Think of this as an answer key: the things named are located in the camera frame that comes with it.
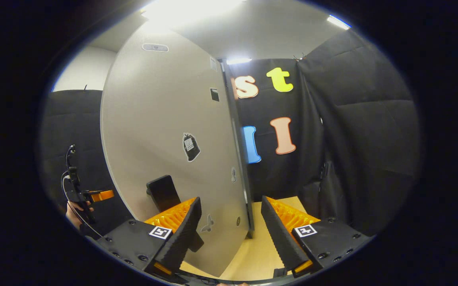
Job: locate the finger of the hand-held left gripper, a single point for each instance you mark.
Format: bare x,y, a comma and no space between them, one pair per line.
102,196

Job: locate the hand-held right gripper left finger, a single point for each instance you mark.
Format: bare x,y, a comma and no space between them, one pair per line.
183,238

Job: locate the ceiling light panel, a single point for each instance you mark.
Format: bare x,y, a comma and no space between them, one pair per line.
193,10
338,22

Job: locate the black backdrop cloth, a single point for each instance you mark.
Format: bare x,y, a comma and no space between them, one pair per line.
372,139

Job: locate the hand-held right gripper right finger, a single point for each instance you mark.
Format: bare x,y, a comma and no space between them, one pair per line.
278,234

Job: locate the white cabinet door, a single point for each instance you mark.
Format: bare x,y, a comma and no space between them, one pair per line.
153,111

